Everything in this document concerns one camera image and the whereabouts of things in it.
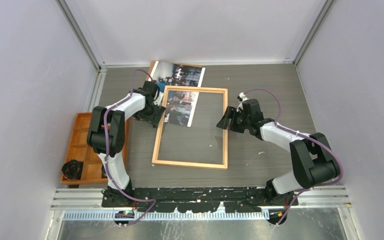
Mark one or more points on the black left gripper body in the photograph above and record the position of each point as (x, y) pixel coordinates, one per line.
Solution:
(145, 113)

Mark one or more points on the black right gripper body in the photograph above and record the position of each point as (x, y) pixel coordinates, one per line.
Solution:
(241, 122)

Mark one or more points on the printed photo with white border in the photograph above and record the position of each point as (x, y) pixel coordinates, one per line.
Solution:
(180, 105)

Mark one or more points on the clear plastic sheet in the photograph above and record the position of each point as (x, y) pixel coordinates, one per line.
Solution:
(201, 143)

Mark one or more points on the light wooden picture frame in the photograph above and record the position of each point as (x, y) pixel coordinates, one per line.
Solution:
(224, 165)

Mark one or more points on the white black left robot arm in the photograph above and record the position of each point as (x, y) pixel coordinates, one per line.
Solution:
(107, 133)

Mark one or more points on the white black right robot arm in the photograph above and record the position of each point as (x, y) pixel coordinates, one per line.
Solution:
(313, 162)

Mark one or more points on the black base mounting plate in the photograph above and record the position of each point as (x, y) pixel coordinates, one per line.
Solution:
(246, 199)

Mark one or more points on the orange compartment tray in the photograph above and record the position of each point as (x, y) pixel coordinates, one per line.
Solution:
(90, 168)

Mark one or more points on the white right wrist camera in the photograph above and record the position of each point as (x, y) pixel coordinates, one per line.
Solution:
(241, 98)

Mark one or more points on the aluminium rail front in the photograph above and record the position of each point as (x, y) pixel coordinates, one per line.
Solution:
(82, 204)

